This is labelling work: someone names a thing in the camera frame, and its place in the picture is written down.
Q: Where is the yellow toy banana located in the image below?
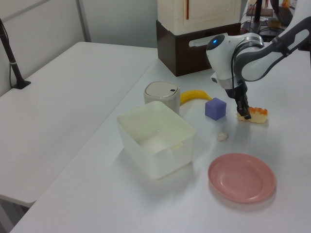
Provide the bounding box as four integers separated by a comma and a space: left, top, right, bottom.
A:
179, 89, 211, 106

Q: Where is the white rectangular plastic bin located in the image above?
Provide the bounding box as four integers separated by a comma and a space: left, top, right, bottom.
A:
116, 100, 196, 180

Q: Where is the dark brown wooden drawer box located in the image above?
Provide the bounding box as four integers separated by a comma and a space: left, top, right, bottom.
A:
155, 19, 242, 77

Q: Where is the purple cube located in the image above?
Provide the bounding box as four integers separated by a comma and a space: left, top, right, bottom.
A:
205, 97, 227, 121

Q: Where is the pink plate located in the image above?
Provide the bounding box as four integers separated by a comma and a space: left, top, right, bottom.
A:
207, 152, 276, 204

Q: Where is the black camera stand pole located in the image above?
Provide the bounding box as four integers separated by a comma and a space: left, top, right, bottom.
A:
0, 18, 32, 90

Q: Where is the white drawer handle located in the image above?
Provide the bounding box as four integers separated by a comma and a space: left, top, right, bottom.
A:
189, 36, 216, 47

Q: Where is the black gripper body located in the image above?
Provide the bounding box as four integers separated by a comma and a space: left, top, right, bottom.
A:
225, 83, 249, 108

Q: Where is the small beige lidded trash can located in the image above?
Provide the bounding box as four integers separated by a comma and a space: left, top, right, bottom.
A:
143, 81, 181, 115

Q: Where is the toy bread with orange topping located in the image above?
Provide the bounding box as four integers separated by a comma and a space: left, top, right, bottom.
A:
236, 106, 269, 124

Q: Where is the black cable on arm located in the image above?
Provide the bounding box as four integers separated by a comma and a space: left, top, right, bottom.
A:
230, 42, 242, 94

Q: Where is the cream toy microwave box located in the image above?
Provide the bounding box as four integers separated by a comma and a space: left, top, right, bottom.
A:
156, 0, 242, 34

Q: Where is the black stand with base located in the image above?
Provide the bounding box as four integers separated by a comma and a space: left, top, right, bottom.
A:
249, 0, 263, 32

